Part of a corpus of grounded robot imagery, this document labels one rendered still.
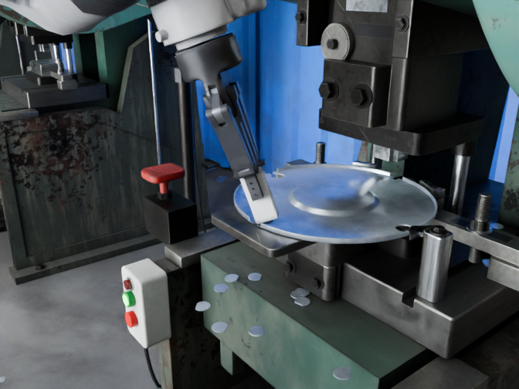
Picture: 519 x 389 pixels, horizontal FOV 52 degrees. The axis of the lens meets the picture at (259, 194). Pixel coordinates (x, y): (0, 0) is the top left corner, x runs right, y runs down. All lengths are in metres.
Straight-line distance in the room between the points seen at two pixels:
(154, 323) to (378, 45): 0.57
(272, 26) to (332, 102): 2.05
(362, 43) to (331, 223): 0.25
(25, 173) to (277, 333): 1.55
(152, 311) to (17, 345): 1.05
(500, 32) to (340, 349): 0.44
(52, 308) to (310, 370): 1.43
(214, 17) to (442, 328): 0.45
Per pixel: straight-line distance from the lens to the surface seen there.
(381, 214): 0.74
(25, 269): 2.31
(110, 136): 2.25
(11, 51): 3.90
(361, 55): 0.77
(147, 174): 0.97
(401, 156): 0.84
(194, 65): 0.62
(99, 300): 2.07
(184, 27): 0.61
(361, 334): 0.74
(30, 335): 1.96
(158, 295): 0.92
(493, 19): 0.41
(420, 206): 0.78
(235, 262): 0.89
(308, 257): 0.78
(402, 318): 0.73
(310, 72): 2.61
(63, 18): 0.63
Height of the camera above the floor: 1.07
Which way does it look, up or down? 22 degrees down
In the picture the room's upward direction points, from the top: straight up
